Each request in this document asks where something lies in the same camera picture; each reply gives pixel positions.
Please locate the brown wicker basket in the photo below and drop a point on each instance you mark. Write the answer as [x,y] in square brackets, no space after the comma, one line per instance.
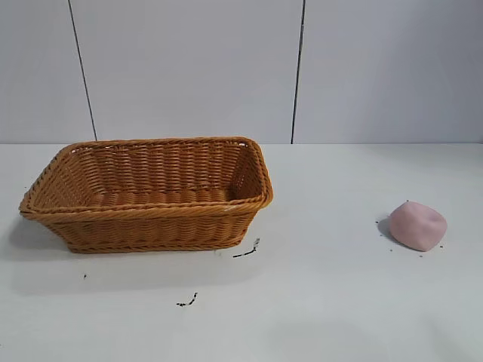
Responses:
[151,222]

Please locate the pink peach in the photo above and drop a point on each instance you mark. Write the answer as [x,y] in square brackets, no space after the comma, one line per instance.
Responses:
[418,226]

